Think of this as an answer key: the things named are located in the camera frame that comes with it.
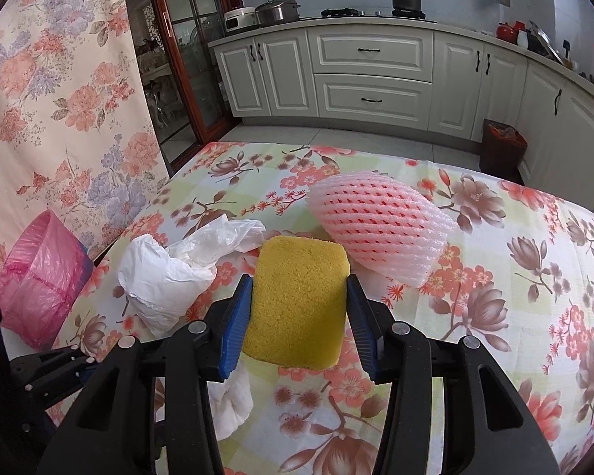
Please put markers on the white kitchen cabinet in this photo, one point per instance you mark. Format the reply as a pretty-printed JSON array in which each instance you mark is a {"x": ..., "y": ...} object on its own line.
[{"x": 376, "y": 59}]

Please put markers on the steel pan lid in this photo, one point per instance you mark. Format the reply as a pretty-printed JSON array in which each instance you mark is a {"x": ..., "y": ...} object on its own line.
[{"x": 544, "y": 42}]

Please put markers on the black gas stove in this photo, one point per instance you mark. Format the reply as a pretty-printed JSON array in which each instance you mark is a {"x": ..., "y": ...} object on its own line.
[{"x": 341, "y": 12}]

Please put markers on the red kettle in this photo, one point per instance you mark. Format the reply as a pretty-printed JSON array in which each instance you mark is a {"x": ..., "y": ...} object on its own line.
[{"x": 509, "y": 30}]

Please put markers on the floral curtain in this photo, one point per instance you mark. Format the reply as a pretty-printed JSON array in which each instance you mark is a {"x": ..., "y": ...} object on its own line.
[{"x": 54, "y": 84}]

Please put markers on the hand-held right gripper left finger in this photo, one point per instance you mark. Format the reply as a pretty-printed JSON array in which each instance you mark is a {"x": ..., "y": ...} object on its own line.
[{"x": 235, "y": 326}]

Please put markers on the steel pressure cooker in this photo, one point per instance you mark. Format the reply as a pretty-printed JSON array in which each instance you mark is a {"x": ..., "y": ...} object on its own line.
[{"x": 277, "y": 12}]

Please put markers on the translucent plastic bag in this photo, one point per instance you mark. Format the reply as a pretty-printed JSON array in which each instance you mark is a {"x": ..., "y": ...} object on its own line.
[{"x": 232, "y": 235}]

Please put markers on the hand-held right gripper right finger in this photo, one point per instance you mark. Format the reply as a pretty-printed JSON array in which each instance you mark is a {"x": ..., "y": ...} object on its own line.
[{"x": 361, "y": 326}]

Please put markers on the white rice cooker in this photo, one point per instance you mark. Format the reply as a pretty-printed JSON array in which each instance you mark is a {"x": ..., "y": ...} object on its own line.
[{"x": 240, "y": 21}]

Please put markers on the pink foam fruit net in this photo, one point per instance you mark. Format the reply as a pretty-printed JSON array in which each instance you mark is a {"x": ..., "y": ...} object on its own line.
[{"x": 381, "y": 222}]

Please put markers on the bin with pink bag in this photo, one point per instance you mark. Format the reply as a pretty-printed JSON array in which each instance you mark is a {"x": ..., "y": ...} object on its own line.
[{"x": 39, "y": 277}]

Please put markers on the crumpled white paper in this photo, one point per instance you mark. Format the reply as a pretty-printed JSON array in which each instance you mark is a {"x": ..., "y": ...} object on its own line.
[{"x": 158, "y": 277}]

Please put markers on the plain yellow sponge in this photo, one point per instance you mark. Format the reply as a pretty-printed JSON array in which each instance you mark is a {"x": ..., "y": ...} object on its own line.
[{"x": 297, "y": 297}]

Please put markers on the brown waste bin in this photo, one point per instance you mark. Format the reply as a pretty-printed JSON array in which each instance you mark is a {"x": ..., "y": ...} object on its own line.
[{"x": 502, "y": 151}]

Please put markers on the floral tablecloth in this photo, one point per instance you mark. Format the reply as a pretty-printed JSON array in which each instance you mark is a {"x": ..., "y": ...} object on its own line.
[{"x": 500, "y": 307}]

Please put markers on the wooden glass door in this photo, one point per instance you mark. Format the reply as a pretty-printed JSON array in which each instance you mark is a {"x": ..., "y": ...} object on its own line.
[{"x": 154, "y": 0}]

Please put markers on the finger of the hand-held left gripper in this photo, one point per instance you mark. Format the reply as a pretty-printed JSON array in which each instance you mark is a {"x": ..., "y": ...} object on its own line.
[{"x": 49, "y": 373}]

